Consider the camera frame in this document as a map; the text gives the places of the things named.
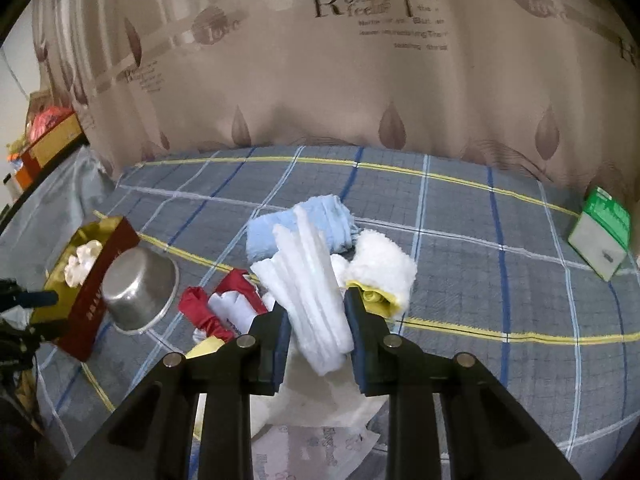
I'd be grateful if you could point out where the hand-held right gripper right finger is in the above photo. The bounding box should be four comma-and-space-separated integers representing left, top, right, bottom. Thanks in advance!
342, 285, 583, 480

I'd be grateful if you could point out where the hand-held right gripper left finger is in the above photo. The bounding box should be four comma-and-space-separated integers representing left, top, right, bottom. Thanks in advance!
60, 305, 292, 480

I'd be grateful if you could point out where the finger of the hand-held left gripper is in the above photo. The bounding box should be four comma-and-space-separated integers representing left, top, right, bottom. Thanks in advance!
0, 280, 58, 311

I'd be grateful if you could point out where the red and gold tin box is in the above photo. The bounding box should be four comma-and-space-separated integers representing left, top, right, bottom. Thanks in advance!
31, 216, 141, 362

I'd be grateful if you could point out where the red and white sleep mask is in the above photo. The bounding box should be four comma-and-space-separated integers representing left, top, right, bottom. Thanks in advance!
178, 269, 271, 343

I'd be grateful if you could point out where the white and yellow fluffy towel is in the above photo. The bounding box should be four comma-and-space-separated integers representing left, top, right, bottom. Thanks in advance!
345, 229, 418, 318

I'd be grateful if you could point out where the light blue towel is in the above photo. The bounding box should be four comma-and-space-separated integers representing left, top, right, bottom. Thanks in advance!
246, 195, 355, 263

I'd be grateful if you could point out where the cream cloth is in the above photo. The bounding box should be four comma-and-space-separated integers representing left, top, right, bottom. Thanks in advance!
64, 240, 103, 286

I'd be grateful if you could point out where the yellow cloth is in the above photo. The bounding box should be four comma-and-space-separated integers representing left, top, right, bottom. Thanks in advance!
186, 337, 226, 359

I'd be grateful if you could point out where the white printed plastic bag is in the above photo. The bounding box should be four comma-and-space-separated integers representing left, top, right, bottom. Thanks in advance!
190, 350, 381, 480

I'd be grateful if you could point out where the steel bowl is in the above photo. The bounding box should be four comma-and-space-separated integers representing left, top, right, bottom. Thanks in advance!
102, 247, 180, 336

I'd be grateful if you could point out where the grey plaid bed sheet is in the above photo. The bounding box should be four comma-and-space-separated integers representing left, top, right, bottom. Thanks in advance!
0, 145, 640, 480

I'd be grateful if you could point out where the orange yellow cardboard box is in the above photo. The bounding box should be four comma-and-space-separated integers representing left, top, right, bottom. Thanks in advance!
20, 110, 86, 171

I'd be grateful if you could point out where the beige leaf-print curtain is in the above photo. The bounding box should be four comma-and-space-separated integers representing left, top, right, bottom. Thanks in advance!
30, 0, 640, 196

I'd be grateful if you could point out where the green and white carton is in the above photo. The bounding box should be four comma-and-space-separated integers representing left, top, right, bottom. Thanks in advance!
567, 186, 633, 282

